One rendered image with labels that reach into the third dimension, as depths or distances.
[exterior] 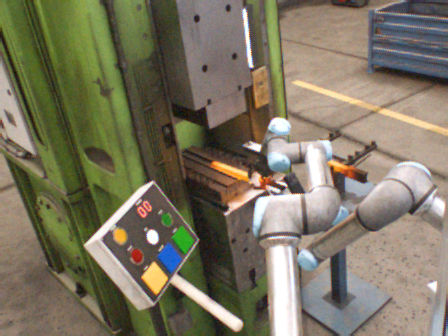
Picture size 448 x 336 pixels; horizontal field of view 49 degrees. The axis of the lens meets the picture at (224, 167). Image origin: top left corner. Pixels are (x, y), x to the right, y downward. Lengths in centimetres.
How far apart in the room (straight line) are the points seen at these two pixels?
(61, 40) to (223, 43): 65
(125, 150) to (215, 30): 55
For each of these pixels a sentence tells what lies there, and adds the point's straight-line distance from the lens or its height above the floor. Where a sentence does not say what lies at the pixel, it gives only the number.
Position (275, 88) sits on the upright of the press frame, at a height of 122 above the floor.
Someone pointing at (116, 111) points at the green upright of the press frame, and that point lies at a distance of 180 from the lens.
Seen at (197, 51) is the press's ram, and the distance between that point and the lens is 179.
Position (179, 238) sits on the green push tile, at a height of 102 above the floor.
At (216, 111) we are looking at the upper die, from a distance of 190.
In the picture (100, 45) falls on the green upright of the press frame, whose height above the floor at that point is 166.
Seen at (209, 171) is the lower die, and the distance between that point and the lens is 218.
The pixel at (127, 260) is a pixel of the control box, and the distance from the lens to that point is 159.
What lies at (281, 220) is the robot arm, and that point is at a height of 127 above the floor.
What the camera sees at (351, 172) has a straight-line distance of 213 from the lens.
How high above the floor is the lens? 206
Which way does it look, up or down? 29 degrees down
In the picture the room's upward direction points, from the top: 9 degrees counter-clockwise
